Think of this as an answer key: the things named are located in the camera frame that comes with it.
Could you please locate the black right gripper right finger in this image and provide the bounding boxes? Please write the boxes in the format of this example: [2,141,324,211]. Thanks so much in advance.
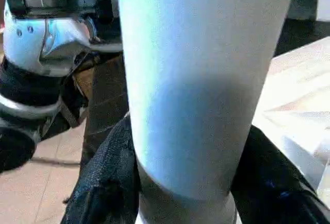
[231,125,330,224]

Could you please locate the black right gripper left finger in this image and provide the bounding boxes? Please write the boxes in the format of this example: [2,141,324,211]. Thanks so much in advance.
[61,114,142,224]

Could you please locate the white plastic table top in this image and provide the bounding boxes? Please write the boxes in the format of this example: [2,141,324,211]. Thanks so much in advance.
[262,37,330,199]

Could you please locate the white plastic table leg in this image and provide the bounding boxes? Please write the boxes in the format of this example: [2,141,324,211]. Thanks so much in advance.
[115,0,298,224]

